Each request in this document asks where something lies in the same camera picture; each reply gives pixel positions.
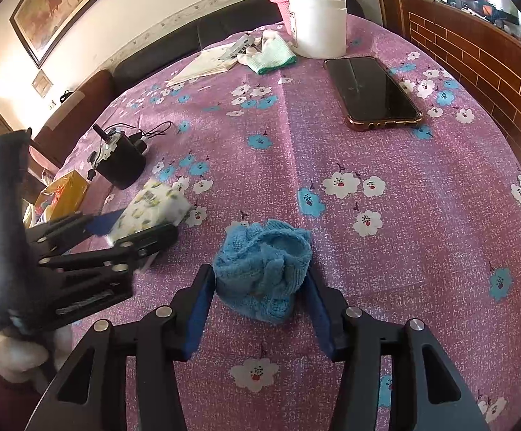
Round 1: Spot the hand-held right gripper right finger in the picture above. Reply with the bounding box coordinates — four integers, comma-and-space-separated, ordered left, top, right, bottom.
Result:
304, 272, 490, 431

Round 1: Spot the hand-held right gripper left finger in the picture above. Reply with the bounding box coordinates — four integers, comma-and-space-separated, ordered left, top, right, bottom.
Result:
22, 264, 216, 431

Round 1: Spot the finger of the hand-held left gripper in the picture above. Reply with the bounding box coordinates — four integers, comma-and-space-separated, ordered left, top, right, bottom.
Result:
38, 222, 180, 280
24, 209, 129, 258

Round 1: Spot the yellow cardboard box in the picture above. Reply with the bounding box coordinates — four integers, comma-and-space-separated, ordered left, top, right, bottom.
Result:
22, 173, 91, 230

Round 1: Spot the printed white tissue pack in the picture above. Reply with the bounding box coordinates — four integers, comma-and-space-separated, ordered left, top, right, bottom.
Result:
108, 179, 194, 245

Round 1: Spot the blue knit cloth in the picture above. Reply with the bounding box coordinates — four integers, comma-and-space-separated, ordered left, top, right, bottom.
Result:
212, 219, 314, 324

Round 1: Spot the person's left hand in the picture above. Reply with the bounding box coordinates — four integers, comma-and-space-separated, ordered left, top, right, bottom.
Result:
0, 324, 73, 384

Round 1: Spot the black electric motor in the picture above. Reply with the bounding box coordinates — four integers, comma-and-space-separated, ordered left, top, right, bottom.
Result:
87, 121, 176, 190

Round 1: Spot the purple floral tablecloth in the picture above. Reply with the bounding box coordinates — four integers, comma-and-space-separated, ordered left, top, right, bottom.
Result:
22, 11, 521, 431

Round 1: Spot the brown leather chair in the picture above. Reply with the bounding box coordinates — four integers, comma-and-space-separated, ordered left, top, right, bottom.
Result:
31, 69, 117, 176

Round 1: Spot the person's maroon clothing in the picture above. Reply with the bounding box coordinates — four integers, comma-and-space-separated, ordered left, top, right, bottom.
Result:
0, 334, 50, 431

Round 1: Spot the stack of white papers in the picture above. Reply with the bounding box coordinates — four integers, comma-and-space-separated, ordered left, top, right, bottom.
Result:
166, 42, 243, 87

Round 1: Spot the black sofa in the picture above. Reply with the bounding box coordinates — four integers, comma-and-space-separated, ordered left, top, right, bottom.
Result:
112, 0, 288, 93

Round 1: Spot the black smartphone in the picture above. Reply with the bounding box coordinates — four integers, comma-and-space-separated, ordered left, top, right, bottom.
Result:
323, 56, 424, 132

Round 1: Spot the grey striped packet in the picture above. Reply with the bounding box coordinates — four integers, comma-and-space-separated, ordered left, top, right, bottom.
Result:
225, 32, 258, 60

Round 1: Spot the white glove with green cuff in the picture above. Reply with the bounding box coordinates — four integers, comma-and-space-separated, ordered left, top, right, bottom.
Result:
238, 37, 298, 75

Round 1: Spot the brown brick-pattern ledge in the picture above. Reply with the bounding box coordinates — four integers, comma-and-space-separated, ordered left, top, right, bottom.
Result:
397, 0, 521, 216

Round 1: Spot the white plastic jar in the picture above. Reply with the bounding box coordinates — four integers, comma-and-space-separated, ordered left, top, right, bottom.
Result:
289, 0, 348, 59

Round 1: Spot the row of assorted small items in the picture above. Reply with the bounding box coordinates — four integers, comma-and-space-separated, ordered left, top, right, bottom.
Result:
440, 0, 521, 59

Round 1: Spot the wall switch plate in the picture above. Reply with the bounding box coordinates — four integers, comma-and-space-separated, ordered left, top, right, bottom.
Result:
32, 71, 54, 98

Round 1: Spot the framed wall painting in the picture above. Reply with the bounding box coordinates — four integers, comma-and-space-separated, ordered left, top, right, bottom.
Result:
9, 0, 147, 69

